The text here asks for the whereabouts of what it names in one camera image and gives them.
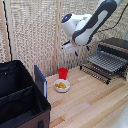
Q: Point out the metal oven tray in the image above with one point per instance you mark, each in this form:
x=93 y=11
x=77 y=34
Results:
x=106 y=61

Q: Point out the blue flat book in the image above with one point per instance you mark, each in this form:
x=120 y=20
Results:
x=40 y=81

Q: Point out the white black Franka robot arm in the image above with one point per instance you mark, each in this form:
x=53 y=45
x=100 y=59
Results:
x=88 y=25

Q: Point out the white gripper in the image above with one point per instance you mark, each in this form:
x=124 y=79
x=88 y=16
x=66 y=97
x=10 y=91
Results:
x=70 y=47

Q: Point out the red plastic cup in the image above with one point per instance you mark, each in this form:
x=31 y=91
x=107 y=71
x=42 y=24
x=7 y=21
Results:
x=63 y=73

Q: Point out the yellow food pieces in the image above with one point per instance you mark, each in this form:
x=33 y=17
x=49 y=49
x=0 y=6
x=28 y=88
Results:
x=61 y=85

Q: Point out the bamboo folding screen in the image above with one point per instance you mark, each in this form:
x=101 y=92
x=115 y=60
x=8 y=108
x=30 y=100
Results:
x=30 y=33

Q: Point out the black dish rack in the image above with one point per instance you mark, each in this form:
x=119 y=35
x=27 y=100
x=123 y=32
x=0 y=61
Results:
x=115 y=45

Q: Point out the black oven door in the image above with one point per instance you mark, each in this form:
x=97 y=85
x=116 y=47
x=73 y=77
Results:
x=96 y=76

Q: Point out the white bowl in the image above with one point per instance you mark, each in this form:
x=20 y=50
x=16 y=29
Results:
x=62 y=89

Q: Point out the black fabric storage box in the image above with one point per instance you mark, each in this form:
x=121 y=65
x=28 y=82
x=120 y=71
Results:
x=20 y=100

